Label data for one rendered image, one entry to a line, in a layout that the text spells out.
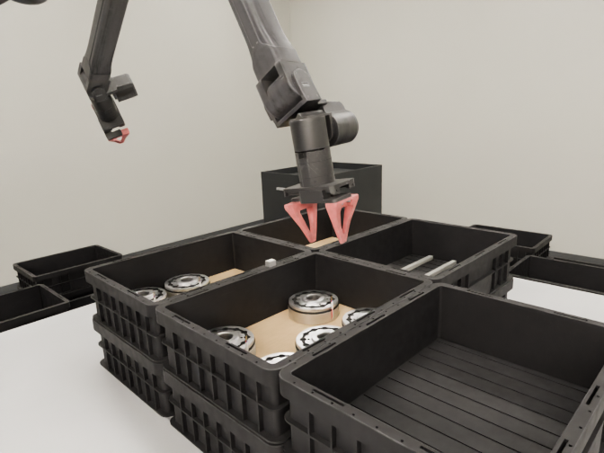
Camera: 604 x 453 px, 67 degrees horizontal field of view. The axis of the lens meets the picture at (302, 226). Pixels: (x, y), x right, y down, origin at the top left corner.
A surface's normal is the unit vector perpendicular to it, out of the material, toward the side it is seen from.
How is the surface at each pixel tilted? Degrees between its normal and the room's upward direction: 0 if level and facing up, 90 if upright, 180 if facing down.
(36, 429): 0
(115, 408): 0
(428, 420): 0
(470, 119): 90
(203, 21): 90
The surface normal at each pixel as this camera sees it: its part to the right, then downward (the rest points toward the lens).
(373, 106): -0.68, 0.20
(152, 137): 0.73, 0.14
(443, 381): -0.04, -0.97
